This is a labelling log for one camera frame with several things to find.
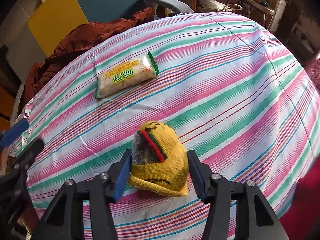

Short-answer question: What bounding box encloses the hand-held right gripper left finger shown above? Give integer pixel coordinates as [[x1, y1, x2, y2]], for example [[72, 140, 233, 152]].
[[32, 149, 133, 240]]

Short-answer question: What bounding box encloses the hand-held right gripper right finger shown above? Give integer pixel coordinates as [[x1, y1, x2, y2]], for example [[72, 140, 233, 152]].
[[187, 150, 290, 240]]

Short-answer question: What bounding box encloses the grey yellow blue chair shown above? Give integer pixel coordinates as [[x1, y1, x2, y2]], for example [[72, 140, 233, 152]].
[[10, 0, 194, 120]]

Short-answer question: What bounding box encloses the white plastic bag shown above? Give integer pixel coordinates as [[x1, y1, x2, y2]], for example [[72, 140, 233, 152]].
[[197, 0, 243, 13]]

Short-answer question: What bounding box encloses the striped cloth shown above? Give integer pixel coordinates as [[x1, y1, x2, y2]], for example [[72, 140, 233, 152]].
[[12, 12, 318, 240]]

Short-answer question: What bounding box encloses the pink fuzzy cloth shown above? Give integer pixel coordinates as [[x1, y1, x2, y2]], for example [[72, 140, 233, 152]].
[[306, 57, 320, 92]]

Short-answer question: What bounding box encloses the red cloth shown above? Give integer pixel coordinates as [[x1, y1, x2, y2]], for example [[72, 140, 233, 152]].
[[291, 164, 320, 240]]

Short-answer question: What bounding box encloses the green-edged cracker packet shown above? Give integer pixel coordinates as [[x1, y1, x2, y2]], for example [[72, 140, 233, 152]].
[[94, 51, 160, 99]]

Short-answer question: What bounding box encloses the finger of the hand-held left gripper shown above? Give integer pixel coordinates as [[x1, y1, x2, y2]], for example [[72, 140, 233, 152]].
[[0, 119, 29, 147], [11, 137, 45, 173]]

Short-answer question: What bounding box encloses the rust brown jacket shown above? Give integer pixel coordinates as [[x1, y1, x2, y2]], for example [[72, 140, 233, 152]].
[[24, 7, 154, 105]]

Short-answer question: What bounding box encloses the wooden wardrobe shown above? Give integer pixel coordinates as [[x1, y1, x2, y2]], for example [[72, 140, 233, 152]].
[[0, 42, 18, 130]]

